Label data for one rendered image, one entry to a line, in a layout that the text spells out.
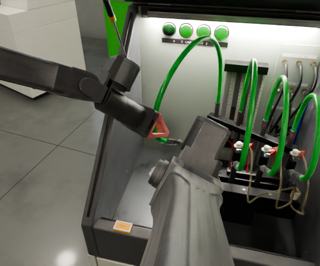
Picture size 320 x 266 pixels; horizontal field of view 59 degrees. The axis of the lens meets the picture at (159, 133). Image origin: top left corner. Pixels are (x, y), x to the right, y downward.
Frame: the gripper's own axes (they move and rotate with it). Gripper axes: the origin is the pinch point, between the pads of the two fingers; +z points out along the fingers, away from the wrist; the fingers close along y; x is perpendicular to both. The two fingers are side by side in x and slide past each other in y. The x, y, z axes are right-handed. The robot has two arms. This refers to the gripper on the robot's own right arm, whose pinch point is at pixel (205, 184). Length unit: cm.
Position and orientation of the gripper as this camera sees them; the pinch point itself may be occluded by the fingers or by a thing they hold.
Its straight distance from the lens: 60.2
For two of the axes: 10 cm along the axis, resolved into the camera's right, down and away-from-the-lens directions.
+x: -8.8, -2.8, 3.8
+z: 3.3, 2.0, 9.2
